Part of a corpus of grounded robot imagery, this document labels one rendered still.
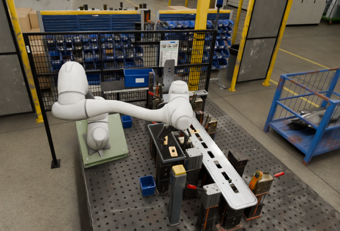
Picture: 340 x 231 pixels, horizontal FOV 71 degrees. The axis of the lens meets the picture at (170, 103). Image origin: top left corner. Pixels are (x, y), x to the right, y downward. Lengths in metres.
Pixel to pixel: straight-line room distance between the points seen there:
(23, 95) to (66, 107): 2.63
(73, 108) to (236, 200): 1.02
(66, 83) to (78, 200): 1.69
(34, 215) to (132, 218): 1.31
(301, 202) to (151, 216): 1.09
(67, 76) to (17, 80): 2.49
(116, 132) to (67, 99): 0.88
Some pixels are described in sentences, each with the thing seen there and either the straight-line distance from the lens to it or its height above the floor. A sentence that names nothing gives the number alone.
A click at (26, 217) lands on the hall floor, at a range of 2.83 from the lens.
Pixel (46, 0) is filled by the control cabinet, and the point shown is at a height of 1.04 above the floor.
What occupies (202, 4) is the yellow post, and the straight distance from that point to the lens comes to 2.72.
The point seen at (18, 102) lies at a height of 0.33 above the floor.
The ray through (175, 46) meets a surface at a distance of 2.67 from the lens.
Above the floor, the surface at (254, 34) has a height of 1.13.
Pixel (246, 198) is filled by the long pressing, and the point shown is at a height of 1.00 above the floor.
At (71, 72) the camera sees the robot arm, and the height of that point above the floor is 1.62.
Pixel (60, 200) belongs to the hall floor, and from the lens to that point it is 2.85.
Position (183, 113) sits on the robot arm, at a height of 1.57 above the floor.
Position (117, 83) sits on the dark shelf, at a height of 1.03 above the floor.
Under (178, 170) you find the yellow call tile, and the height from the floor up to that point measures 1.16.
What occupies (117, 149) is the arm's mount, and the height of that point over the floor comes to 0.78.
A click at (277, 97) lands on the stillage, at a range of 3.70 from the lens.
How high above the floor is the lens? 2.13
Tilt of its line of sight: 30 degrees down
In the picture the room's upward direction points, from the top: 4 degrees clockwise
